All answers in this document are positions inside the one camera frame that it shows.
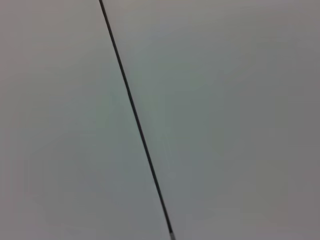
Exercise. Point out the dark wall panel seam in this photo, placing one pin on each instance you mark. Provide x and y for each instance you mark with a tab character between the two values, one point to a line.
136	117

